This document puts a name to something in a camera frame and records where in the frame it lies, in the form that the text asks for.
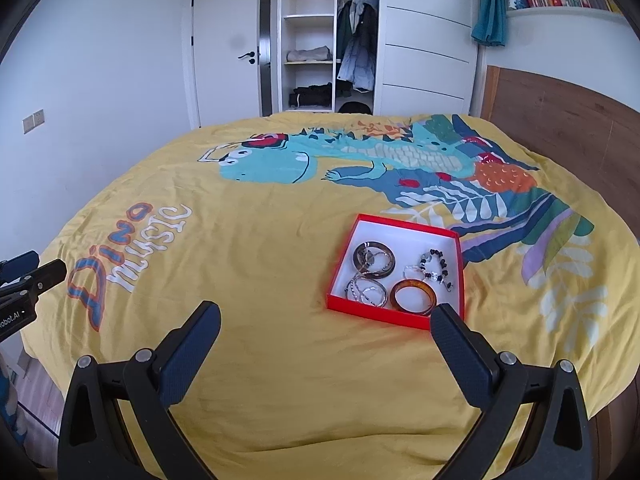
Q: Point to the yellow printed blanket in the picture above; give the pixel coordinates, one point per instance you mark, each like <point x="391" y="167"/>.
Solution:
<point x="250" y="260"/>

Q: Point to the white wardrobe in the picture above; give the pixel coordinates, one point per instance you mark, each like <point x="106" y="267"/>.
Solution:
<point x="425" y="60"/>

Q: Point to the hanging jackets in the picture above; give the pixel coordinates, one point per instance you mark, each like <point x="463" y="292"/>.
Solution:
<point x="356" y="55"/>

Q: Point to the dark brown bangle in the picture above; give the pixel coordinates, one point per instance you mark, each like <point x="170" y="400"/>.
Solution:
<point x="356" y="257"/>

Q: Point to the white door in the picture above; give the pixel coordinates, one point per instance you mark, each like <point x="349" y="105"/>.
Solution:
<point x="225" y="60"/>

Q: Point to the wooden headboard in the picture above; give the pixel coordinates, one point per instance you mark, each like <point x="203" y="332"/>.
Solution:
<point x="565" y="120"/>

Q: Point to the amber bangle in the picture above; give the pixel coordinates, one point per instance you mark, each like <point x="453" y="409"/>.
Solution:
<point x="412" y="310"/>

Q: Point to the teal curtain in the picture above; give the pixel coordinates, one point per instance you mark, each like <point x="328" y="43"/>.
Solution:
<point x="490" y="5"/>

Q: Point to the dark folded clothes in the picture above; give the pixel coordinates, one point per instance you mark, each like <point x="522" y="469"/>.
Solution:
<point x="311" y="96"/>

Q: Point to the red jewelry box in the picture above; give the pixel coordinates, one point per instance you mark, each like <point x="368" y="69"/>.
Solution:
<point x="380" y="317"/>

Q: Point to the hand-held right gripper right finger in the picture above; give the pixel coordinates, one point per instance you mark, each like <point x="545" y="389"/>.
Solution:
<point x="452" y="355"/>

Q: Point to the twisted silver bangle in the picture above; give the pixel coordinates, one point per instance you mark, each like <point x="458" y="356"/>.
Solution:
<point x="372" y="302"/>

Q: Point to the light folded clothes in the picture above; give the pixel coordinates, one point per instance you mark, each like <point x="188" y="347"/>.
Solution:
<point x="310" y="54"/>

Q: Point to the wall light switch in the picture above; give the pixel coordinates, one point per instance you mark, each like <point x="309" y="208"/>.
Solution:
<point x="34" y="121"/>

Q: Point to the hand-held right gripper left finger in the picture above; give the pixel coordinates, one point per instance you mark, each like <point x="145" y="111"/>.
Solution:
<point x="192" y="355"/>

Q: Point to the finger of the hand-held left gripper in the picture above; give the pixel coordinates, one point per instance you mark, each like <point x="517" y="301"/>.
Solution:
<point x="47" y="275"/>
<point x="20" y="265"/>

